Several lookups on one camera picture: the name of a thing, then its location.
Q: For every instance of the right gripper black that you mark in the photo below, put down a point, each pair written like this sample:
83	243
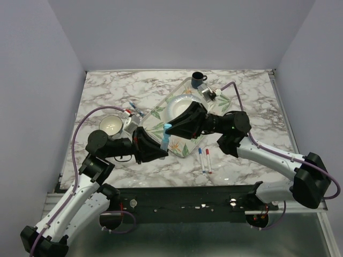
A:
191	126

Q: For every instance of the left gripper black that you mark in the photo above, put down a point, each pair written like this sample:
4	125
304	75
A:
145	148

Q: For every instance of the light blue highlighter body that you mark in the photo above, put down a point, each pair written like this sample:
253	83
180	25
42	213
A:
165	142

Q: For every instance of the white blue acrylic marker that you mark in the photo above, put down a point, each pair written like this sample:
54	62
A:
202	163

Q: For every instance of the white red acrylic marker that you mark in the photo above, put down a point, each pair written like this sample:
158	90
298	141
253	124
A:
209	164

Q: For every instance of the transparent blue pen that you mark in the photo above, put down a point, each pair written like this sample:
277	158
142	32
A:
137	109

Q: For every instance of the light blue highlighter cap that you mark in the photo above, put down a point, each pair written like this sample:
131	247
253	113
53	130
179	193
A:
166	127

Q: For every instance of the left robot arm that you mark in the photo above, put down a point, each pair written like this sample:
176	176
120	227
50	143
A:
89	195

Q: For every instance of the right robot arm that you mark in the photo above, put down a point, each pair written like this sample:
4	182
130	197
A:
307	178

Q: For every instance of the white blue-rimmed plate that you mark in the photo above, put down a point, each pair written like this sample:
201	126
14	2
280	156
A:
177	105

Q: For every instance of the floral serving tray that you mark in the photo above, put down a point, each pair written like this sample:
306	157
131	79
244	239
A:
154	121

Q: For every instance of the dark blue mug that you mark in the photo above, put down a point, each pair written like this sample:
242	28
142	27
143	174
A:
197	79

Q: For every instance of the teal bowl white inside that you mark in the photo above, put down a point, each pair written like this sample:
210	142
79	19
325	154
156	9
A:
112	125

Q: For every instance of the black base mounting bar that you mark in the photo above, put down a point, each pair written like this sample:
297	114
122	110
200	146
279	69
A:
230	203

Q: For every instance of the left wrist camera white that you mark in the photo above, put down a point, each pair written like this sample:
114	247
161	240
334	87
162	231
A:
132	121

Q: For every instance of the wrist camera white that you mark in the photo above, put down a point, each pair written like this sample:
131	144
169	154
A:
207	93
132	121

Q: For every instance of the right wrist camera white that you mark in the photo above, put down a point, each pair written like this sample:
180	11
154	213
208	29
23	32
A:
207	93

